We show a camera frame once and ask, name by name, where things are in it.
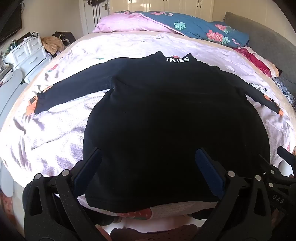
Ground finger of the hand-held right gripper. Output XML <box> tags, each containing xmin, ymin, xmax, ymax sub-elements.
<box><xmin>277</xmin><ymin>146</ymin><xmax>296</xmax><ymax>165</ymax></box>
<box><xmin>258</xmin><ymin>154</ymin><xmax>281</xmax><ymax>180</ymax></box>

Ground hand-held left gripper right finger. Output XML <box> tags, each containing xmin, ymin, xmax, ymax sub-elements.
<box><xmin>191</xmin><ymin>147</ymin><xmax>273</xmax><ymax>241</ymax></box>

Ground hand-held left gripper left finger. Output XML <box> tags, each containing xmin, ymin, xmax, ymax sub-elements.
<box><xmin>23</xmin><ymin>147</ymin><xmax>102</xmax><ymax>241</ymax></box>

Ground black long-sleeved shirt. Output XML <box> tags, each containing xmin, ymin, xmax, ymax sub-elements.
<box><xmin>34</xmin><ymin>51</ymin><xmax>281</xmax><ymax>214</ymax></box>

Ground beige clothes pile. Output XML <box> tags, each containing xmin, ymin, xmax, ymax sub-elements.
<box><xmin>42</xmin><ymin>36</ymin><xmax>66</xmax><ymax>55</ymax></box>

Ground pink strawberry print blanket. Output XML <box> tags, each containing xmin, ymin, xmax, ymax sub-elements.
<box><xmin>0</xmin><ymin>32</ymin><xmax>296</xmax><ymax>223</ymax></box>

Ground blue patterned pillow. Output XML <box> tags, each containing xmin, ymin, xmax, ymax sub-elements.
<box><xmin>272</xmin><ymin>77</ymin><xmax>296</xmax><ymax>105</ymax></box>

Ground maroon dotted cloth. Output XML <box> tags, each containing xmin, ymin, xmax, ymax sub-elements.
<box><xmin>110</xmin><ymin>224</ymin><xmax>200</xmax><ymax>241</ymax></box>

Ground red floral pillow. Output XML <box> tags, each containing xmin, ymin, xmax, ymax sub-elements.
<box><xmin>232</xmin><ymin>46</ymin><xmax>282</xmax><ymax>78</ymax></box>

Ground grey rounded furniture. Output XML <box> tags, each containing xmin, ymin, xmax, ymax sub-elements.
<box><xmin>0</xmin><ymin>69</ymin><xmax>28</xmax><ymax>131</ymax></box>

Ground grey padded headboard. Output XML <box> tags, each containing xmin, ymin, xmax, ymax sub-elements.
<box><xmin>223</xmin><ymin>11</ymin><xmax>296</xmax><ymax>94</ymax></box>

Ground white drawer cabinet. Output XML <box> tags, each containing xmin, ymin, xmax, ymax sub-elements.
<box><xmin>3</xmin><ymin>35</ymin><xmax>52</xmax><ymax>84</ymax></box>

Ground black paper bag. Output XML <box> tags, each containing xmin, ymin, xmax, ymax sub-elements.
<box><xmin>22</xmin><ymin>31</ymin><xmax>40</xmax><ymax>39</ymax></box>

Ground cream door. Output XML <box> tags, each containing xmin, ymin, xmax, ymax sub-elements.
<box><xmin>79</xmin><ymin>0</ymin><xmax>112</xmax><ymax>36</ymax></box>

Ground pink and teal floral duvet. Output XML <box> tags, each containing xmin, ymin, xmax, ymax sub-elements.
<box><xmin>92</xmin><ymin>10</ymin><xmax>250</xmax><ymax>48</ymax></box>

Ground black television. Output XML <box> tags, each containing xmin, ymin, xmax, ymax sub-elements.
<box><xmin>0</xmin><ymin>7</ymin><xmax>23</xmax><ymax>44</ymax></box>

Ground cream wardrobe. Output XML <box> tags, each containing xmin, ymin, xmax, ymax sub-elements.
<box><xmin>109</xmin><ymin>0</ymin><xmax>214</xmax><ymax>23</ymax></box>

